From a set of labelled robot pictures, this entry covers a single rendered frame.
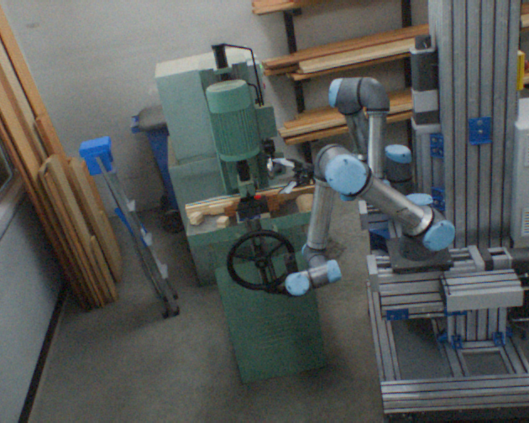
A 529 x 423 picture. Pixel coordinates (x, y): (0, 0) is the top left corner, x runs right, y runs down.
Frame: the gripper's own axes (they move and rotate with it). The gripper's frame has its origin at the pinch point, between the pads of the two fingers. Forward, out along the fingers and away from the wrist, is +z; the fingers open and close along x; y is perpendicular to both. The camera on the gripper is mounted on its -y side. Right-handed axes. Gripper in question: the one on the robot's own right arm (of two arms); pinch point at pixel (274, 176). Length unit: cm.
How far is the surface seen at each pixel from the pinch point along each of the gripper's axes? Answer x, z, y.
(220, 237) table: 23.1, 27.7, -0.9
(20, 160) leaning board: -4, 139, -98
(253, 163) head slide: 0.4, 7.2, -24.7
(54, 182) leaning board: 14, 125, -100
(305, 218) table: 22.1, -10.4, -0.9
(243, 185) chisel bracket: 5.2, 13.6, -11.7
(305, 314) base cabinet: 73, -4, -3
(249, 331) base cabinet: 77, 24, -4
